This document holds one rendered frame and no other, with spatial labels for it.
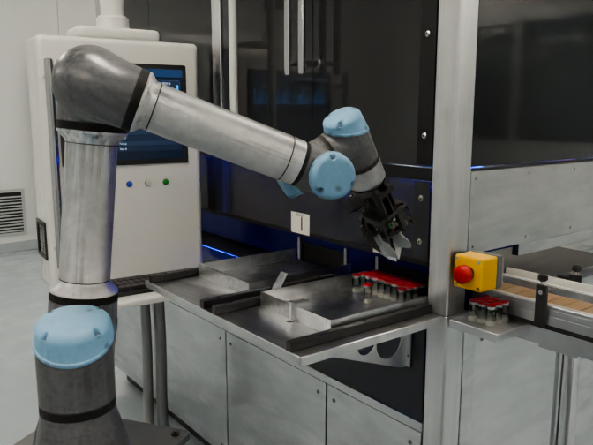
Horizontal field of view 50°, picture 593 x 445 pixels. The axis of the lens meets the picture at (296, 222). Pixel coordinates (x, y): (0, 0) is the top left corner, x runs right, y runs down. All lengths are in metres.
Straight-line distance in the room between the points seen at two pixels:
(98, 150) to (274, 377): 1.16
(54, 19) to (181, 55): 4.72
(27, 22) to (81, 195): 5.66
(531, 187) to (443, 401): 0.56
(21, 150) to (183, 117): 5.71
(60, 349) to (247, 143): 0.41
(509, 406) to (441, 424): 0.27
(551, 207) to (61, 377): 1.24
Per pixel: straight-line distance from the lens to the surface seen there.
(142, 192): 2.07
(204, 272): 1.77
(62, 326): 1.03
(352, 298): 1.57
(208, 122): 0.97
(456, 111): 1.40
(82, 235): 1.11
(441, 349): 1.50
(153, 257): 2.12
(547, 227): 1.73
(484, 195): 1.50
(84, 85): 0.97
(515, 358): 1.74
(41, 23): 6.75
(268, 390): 2.11
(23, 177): 6.66
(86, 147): 1.09
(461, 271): 1.37
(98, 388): 1.03
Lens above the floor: 1.33
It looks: 10 degrees down
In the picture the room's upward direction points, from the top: straight up
